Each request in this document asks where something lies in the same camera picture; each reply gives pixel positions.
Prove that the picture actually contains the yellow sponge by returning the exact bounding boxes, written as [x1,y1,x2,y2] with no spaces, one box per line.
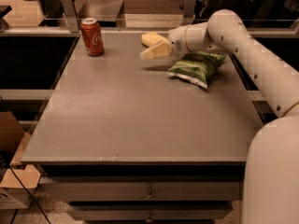
[141,31,168,46]

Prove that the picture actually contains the glass barrier panel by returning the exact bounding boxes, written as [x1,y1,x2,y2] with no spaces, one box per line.
[0,0,299,27]

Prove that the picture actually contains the metal bracket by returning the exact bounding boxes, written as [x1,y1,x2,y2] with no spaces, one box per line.
[182,0,196,25]
[61,0,80,33]

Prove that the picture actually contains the green chip bag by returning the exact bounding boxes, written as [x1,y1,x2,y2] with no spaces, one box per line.
[167,51,226,89]

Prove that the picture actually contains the drawer knob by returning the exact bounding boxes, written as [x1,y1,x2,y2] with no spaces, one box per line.
[145,189,155,201]
[145,214,154,223]

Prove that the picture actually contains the lower drawer knob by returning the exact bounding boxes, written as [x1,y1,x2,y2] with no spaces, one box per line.
[145,214,154,223]

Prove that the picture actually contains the upper drawer knob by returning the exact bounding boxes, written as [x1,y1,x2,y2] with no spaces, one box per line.
[145,189,155,201]

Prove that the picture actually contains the right metal bracket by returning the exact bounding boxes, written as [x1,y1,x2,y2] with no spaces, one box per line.
[182,0,196,25]

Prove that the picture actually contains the red soda can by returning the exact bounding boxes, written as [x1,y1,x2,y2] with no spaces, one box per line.
[80,18,104,56]

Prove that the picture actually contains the cardboard box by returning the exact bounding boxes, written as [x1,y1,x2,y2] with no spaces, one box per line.
[0,111,40,210]

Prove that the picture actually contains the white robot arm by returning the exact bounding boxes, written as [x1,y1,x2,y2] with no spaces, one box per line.
[141,9,299,224]

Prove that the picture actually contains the black cable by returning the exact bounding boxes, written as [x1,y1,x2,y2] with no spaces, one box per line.
[6,161,52,224]

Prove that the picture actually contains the left metal bracket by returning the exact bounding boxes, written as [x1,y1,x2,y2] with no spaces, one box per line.
[61,0,80,33]

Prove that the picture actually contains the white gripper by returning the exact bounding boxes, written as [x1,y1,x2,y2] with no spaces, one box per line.
[140,26,187,60]

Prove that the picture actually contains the grey drawer cabinet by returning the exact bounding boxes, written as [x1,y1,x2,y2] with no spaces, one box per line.
[21,31,262,224]

